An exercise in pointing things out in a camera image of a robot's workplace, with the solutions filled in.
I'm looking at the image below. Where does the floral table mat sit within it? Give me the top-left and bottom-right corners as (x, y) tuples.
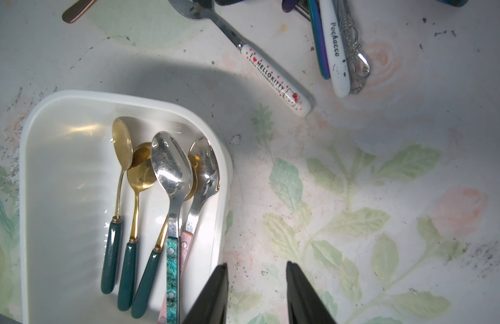
(0, 1), (500, 323)

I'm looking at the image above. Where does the Hello Kitty handled spoon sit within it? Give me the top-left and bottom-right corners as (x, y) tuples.
(169, 0), (312, 117)

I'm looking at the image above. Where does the ornate silver spoon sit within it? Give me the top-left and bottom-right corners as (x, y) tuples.
(337, 0), (371, 95)

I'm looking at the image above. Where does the iridescent rainbow spoon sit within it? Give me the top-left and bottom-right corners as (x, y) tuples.
(307, 0), (330, 80)

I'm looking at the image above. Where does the bronze brown spoon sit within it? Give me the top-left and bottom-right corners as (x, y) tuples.
(62, 0), (96, 24)

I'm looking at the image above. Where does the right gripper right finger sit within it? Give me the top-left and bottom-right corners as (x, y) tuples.
(286, 261), (336, 324)

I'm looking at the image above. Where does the steel spoon pink handle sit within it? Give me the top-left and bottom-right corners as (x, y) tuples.
(158, 136), (220, 323)

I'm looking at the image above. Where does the purple spoon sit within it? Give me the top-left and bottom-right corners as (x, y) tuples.
(281, 0), (310, 21)

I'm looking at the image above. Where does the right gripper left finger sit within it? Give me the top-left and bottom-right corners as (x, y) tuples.
(183, 263), (229, 324)

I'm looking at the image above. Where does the Pochacco white handled spoon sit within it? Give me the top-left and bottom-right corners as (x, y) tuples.
(319, 0), (351, 98)

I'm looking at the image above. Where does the gold spoon green handle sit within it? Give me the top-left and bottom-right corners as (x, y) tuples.
(117, 143), (156, 311)
(130, 153), (202, 320)
(100, 117), (133, 294)

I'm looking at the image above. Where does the steel spoon green marbled handle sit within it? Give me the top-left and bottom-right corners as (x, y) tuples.
(151, 131), (193, 323)

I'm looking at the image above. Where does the white plastic storage box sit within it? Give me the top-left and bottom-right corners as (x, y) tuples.
(20, 90), (233, 323)

